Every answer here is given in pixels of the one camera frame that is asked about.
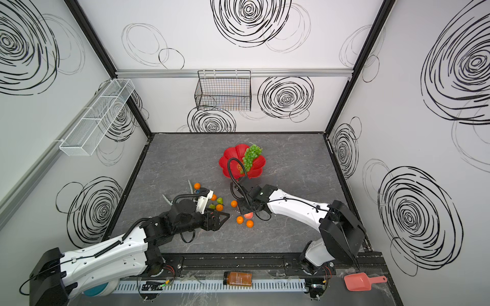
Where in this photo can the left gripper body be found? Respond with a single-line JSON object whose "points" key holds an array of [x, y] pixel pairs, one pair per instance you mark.
{"points": [[198, 220]]}

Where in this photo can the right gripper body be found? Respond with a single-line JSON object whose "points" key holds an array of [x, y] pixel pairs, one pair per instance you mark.
{"points": [[250, 200]]}

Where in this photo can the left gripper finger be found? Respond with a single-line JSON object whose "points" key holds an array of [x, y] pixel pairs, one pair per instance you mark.
{"points": [[215, 226], [221, 215]]}

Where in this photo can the green grape bunch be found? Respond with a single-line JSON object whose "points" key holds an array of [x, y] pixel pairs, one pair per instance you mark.
{"points": [[251, 154]]}

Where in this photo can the red flower-shaped bowl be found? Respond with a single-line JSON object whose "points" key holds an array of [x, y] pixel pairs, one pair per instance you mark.
{"points": [[231, 163]]}

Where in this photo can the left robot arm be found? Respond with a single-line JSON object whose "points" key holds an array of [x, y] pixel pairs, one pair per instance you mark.
{"points": [[59, 277]]}

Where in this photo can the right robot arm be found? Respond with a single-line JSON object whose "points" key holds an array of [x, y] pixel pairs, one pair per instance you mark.
{"points": [[341, 231]]}

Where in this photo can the green-tipped metal tongs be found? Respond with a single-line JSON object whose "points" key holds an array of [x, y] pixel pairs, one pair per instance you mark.
{"points": [[191, 191]]}

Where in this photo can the teal lidded container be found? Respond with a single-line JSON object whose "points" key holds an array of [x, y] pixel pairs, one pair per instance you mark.
{"points": [[102, 290]]}

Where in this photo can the pink plastic scoop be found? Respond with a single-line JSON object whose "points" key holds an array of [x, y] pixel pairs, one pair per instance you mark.
{"points": [[361, 282]]}

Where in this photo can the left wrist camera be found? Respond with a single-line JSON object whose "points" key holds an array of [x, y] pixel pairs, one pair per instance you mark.
{"points": [[204, 195]]}

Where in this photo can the white cable duct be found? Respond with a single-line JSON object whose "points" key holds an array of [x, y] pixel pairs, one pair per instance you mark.
{"points": [[212, 286]]}

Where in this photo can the black wire basket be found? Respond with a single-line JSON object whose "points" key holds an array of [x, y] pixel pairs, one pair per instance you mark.
{"points": [[228, 90]]}

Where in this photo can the white wire shelf basket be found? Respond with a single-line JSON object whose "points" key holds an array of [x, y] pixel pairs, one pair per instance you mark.
{"points": [[108, 116]]}

